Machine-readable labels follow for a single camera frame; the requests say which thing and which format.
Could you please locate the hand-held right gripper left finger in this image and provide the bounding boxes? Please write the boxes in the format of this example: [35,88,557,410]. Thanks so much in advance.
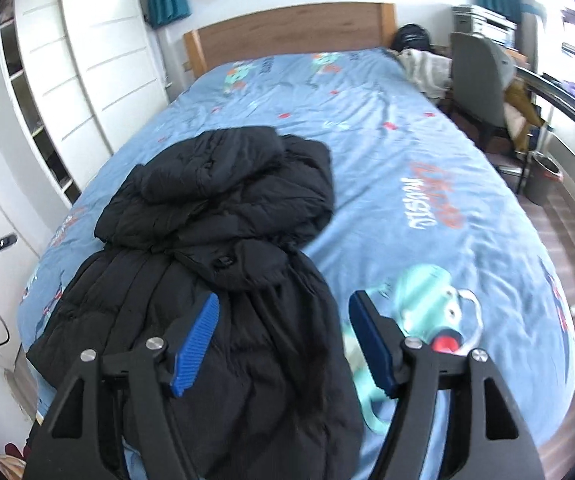
[22,292,220,480]

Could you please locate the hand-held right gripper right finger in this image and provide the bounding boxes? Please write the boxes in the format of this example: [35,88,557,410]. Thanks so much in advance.
[348,290,541,480]

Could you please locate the black puffer coat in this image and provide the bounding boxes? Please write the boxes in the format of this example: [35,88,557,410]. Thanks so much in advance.
[26,127,365,479]

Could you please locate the bed with blue cartoon sheet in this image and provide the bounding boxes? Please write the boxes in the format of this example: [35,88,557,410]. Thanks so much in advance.
[20,47,575,476]

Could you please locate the white wardrobe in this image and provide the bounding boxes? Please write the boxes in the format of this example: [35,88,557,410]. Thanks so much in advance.
[0,0,169,261]

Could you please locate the grey trash bin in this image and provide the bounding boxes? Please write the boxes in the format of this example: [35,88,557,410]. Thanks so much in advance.
[524,152,564,207]

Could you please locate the brown cloth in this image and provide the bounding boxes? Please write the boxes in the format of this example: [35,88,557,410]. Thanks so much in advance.
[504,81,544,152]

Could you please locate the white cloth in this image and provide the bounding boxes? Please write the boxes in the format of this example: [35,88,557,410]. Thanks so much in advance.
[396,48,454,99]

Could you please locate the grey chair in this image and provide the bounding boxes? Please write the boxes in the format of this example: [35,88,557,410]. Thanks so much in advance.
[449,32,517,154]

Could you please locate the black backpack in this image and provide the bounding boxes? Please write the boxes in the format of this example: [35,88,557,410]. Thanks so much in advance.
[391,23,434,54]

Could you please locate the wooden headboard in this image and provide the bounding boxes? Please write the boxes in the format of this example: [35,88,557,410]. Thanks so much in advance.
[183,3,398,79]

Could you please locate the white printer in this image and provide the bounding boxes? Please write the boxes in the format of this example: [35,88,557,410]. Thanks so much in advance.
[451,4,519,52]

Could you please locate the metal rail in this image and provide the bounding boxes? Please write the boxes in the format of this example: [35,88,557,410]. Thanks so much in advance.
[514,66,575,137]

